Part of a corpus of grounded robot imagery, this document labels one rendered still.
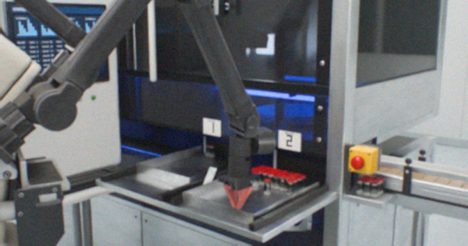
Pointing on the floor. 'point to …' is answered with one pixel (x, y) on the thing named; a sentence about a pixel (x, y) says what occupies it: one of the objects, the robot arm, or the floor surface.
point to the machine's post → (341, 109)
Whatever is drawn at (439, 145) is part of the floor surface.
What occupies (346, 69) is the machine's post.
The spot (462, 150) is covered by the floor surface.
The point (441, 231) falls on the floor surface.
